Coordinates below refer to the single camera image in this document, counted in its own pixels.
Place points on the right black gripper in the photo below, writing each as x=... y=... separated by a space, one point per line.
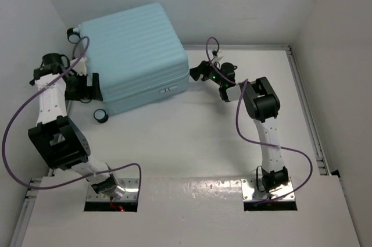
x=202 y=69

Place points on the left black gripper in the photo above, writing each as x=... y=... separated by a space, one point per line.
x=87 y=92

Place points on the light blue hardshell suitcase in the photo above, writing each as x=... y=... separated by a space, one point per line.
x=138 y=57

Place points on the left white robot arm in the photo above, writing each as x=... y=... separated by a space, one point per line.
x=58 y=140

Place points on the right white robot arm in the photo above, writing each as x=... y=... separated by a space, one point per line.
x=262 y=105

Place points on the front suitcase wheel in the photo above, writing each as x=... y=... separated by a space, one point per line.
x=101 y=116

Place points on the lid suitcase wheel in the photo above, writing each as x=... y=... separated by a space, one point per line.
x=73 y=36

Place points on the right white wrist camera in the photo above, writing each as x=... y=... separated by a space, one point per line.
x=216 y=56

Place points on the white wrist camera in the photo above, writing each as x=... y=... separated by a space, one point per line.
x=80 y=69
x=216 y=56

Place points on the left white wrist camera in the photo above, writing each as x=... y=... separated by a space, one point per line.
x=80 y=69

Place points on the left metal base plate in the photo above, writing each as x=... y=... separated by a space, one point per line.
x=129 y=192

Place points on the metal base plate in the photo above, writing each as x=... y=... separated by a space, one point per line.
x=129 y=192
x=251 y=194

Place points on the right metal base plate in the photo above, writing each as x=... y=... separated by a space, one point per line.
x=251 y=194

